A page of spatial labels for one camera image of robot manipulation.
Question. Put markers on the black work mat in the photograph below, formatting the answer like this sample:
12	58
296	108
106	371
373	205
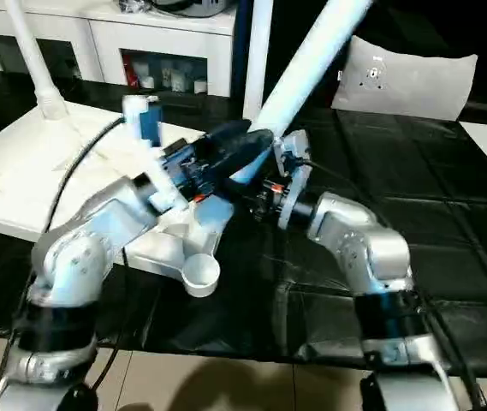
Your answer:
448	214

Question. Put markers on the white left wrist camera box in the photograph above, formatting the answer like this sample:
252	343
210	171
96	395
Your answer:
145	120

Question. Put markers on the grey black bag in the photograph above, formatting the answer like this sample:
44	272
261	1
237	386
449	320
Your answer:
175	7

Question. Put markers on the white cabinet with glass doors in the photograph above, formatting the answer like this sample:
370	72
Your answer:
97	34

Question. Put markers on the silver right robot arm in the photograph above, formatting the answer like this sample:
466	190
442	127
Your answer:
371	257

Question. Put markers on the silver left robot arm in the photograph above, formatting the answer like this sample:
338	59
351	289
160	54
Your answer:
89	248

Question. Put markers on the white plastic table leg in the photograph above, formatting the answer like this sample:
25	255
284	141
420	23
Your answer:
258	60
33	60
311	60

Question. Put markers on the grey pillow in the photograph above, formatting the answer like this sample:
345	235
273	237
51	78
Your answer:
406	77

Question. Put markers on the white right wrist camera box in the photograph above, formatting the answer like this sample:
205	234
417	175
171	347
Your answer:
294	163

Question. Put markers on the white plastic table top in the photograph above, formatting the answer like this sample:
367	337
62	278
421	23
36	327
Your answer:
20	171

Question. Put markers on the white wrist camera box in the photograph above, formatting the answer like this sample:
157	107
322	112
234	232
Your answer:
145	120
294	163

